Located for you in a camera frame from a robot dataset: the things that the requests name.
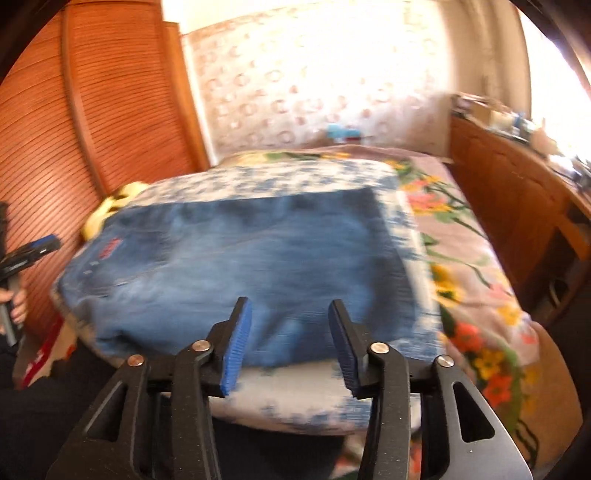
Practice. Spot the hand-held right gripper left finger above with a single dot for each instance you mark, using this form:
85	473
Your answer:
238	346

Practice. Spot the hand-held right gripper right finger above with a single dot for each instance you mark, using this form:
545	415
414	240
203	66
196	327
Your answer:
344	350

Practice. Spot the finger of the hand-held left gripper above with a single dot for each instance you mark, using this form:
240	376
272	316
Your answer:
46	242
23	263

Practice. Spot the blue denim pants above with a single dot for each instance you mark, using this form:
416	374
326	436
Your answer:
231	258

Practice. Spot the person's left hand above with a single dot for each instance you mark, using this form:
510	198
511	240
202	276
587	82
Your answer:
19	307

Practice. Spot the floral floor rug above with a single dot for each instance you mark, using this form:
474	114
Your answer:
41	360

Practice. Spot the yellow plush toy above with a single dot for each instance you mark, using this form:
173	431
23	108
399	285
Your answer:
122	194

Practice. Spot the wooden slatted wardrobe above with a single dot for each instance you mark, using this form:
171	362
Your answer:
115	115

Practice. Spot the colourful flower print blanket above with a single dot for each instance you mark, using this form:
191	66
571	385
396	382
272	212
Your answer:
461	258

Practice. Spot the white blue floral quilt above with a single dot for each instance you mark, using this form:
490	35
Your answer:
286	180

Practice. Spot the small cardboard box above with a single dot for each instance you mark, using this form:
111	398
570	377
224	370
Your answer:
354	137

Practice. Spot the blue plastic bag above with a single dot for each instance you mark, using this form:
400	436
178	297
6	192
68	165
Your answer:
338	131

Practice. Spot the wooden side cabinet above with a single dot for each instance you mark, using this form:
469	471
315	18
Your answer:
503	184

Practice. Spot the sheer circle pattern curtain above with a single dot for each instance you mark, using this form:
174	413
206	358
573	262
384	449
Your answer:
300	83

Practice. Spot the row of small containers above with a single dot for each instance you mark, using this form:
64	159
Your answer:
517	124

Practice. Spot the bright window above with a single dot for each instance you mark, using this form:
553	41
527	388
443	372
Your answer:
554	92

